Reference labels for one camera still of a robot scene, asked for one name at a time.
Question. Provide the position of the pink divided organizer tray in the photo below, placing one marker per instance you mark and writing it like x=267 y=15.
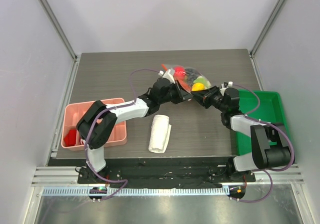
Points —
x=74 y=112

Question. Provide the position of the red fake tomato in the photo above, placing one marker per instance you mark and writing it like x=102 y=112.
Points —
x=179 y=72

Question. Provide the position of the green fake lettuce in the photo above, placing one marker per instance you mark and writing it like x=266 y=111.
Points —
x=203 y=80

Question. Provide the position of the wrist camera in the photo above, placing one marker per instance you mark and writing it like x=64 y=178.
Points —
x=226 y=85
x=168 y=74

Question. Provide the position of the right aluminium frame post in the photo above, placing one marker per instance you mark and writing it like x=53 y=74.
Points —
x=267 y=26

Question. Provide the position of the red cloth left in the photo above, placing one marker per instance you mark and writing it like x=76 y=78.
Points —
x=70 y=138

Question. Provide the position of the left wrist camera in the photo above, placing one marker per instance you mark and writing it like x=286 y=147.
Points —
x=168 y=74

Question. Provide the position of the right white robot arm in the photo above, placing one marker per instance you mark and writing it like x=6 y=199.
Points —
x=271 y=148

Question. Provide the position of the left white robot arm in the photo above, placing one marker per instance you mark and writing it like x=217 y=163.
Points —
x=97 y=123

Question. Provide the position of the left aluminium frame post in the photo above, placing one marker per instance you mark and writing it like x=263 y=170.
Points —
x=56 y=25

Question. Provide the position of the yellow fake pepper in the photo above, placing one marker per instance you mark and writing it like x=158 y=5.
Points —
x=198 y=87

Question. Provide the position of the dark fake grapes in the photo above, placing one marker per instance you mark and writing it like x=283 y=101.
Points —
x=191 y=74

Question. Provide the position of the clear zip top bag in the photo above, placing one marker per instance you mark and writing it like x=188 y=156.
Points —
x=184 y=84

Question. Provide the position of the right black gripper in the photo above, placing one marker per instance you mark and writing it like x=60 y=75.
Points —
x=206 y=97

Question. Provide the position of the perforated metal rail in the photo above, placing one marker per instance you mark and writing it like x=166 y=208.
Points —
x=102 y=191

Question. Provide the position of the red white small item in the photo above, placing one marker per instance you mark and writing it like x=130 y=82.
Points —
x=82 y=141

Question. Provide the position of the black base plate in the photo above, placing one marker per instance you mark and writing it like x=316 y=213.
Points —
x=158 y=172

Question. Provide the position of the green plastic bin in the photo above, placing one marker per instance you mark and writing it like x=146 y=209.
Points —
x=264 y=105

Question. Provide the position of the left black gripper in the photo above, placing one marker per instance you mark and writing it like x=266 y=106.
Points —
x=181 y=95

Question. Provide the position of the rolled white towel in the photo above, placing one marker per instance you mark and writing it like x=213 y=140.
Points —
x=160 y=134

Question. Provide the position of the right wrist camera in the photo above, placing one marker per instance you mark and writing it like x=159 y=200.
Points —
x=226 y=85

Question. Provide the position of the aluminium frame post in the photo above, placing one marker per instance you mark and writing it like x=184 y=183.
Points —
x=267 y=26
x=56 y=25

